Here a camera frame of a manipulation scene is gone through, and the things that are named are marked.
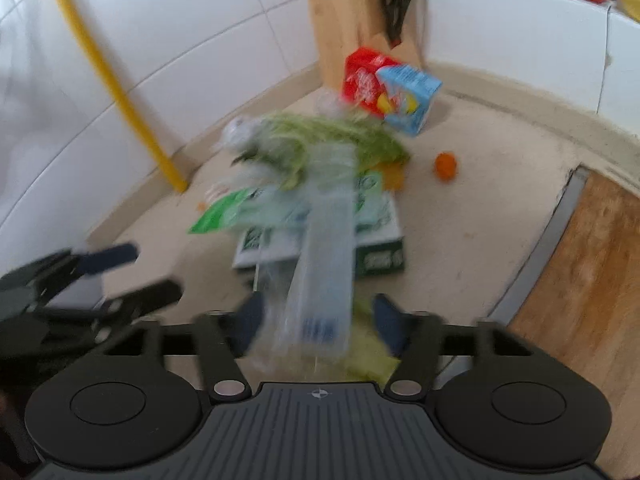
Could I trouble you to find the black scissors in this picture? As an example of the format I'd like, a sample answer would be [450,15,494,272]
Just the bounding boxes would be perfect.
[377,0,417,46]

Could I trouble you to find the green napa cabbage leaf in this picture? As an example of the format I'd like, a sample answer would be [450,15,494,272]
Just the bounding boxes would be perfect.
[235,112,412,186]

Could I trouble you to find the crumpled clear plastic bag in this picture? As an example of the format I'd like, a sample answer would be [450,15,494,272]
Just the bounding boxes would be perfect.
[217,114,263,153]

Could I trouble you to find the large orange peel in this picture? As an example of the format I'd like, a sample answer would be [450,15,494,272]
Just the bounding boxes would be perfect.
[380,162,407,191]

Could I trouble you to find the green white cardboard box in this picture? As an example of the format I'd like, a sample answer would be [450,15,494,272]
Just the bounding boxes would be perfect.
[232,195,406,278]

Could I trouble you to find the wooden cutting board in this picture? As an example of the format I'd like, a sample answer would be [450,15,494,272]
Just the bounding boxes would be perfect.
[507,170,640,476]

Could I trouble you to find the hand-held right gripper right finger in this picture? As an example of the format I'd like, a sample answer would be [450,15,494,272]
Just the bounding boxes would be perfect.
[372,294,533,403]

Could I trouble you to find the small round orange piece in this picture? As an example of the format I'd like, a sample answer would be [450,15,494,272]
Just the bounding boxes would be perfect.
[433,152,458,182]

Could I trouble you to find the red snack packet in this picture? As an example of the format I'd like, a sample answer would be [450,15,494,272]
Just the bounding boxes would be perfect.
[341,46,403,120]

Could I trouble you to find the blue carton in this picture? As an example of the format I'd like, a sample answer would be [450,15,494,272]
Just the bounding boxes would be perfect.
[375,64,444,137]

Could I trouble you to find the long clear plastic wrapper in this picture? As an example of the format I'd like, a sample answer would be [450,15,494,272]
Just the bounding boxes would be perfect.
[250,142,358,361]

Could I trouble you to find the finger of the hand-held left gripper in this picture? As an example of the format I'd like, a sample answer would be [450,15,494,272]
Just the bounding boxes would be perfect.
[95,280,183,341]
[0,242,139,306]

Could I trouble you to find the yellow pipe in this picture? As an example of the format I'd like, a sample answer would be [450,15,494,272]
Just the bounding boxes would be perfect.
[39,0,190,193]

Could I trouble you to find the wooden knife block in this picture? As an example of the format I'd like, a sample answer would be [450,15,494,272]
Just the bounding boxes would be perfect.
[301,0,426,91]

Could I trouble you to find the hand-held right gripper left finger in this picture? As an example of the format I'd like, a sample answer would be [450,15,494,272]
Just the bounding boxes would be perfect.
[102,292,266,403]

